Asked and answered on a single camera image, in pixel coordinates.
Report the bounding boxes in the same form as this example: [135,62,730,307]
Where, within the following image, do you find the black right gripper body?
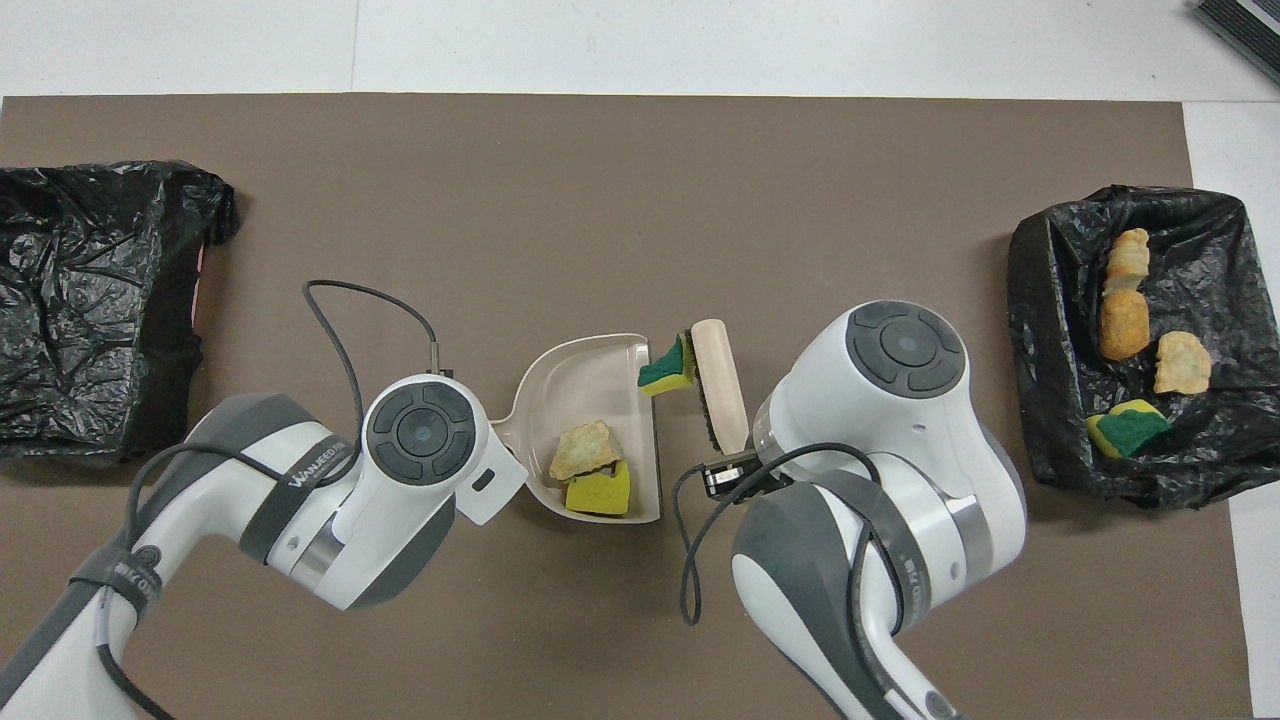
[700,450,791,501]

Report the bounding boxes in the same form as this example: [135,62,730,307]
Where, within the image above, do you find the beige hand brush black bristles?
[683,318,751,456]

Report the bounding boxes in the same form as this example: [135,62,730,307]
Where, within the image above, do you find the green yellow sponge piece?
[1085,399,1173,460]
[637,333,698,397]

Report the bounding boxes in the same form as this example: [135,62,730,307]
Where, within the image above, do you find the pale yellow bread chunk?
[548,420,621,481]

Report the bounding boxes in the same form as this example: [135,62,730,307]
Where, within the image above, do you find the beige plastic dustpan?
[490,333,663,524]

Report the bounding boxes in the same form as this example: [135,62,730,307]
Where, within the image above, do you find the brown fried nugget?
[1098,288,1153,362]

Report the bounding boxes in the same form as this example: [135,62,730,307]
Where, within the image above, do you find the striped croissant piece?
[1104,228,1153,293]

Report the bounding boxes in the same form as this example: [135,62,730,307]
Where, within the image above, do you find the light toasted bread chunk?
[1153,331,1213,396]

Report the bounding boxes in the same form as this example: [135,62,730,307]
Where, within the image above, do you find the black bag lined trash bin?
[0,160,241,466]
[1007,184,1264,511]

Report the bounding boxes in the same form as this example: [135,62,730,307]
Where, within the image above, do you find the brown table mat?
[0,93,1256,720]

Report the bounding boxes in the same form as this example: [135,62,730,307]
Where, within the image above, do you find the grey ribbed device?
[1192,0,1280,86]

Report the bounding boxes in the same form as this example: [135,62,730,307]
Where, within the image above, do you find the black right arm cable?
[672,443,906,629]

